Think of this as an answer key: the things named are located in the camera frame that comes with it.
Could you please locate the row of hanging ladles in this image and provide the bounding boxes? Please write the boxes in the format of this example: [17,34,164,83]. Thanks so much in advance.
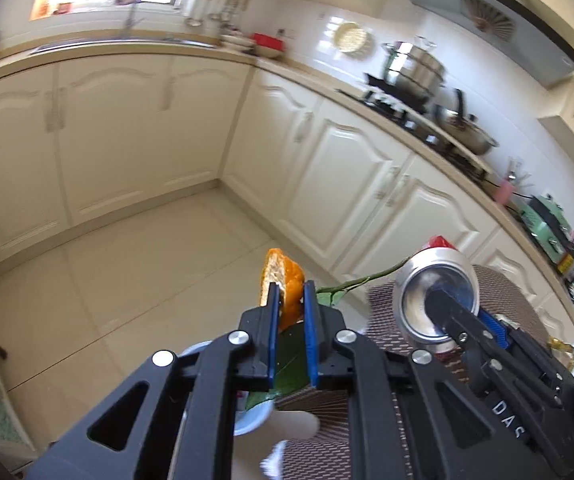
[184,0,254,29]

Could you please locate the stainless steel steamer pot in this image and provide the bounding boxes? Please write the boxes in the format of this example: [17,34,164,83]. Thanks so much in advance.
[381,36,446,102]

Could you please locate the black gas stove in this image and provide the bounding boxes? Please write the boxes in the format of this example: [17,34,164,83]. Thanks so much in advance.
[336,87,490,182]

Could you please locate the green leaf with stem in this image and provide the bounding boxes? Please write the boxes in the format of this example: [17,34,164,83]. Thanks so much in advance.
[244,255,414,411]

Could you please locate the pink utensil holder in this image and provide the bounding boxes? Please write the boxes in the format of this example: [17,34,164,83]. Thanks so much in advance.
[495,180,516,207]

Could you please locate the green electric cooker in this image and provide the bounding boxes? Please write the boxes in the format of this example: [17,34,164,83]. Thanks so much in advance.
[517,193,574,264]

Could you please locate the steel wok with black handle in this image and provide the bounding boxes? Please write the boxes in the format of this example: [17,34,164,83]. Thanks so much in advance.
[432,88,500,157]

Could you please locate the grey range hood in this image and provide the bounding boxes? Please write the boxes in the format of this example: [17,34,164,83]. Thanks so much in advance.
[392,0,574,89]

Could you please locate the round white trash bin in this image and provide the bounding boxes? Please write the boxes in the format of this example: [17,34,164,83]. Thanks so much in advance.
[182,341,274,436]

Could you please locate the brown polka dot tablecloth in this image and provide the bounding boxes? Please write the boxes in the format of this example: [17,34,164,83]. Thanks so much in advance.
[277,265,574,480]

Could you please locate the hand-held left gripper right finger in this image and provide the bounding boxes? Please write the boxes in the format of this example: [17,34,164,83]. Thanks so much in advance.
[303,280,530,480]

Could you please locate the cream kitchen base cabinets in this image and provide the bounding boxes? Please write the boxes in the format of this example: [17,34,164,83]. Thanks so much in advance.
[0,35,574,342]

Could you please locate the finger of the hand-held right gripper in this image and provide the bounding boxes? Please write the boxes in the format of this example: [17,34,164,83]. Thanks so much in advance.
[477,310,574,411]
[426,286,574,477]

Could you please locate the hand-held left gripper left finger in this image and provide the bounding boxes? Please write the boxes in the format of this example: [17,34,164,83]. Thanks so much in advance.
[24,284,284,480]

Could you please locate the small curled orange peel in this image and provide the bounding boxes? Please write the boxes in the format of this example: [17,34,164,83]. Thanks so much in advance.
[258,247,307,333]

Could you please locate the red soda can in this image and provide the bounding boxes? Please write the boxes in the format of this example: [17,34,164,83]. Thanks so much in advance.
[392,235,480,357]

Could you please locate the crumpled clear plastic wrapper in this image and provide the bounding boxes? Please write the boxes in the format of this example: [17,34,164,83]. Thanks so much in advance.
[547,337,574,374]

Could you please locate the stack of white bowls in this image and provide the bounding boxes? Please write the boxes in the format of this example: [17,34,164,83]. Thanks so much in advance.
[219,32,257,54]

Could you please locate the cream round colander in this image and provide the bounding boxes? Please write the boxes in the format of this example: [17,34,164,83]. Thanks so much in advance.
[333,21,371,55]

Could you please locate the chrome kitchen faucet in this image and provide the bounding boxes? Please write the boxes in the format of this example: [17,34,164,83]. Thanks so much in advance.
[109,0,144,42]

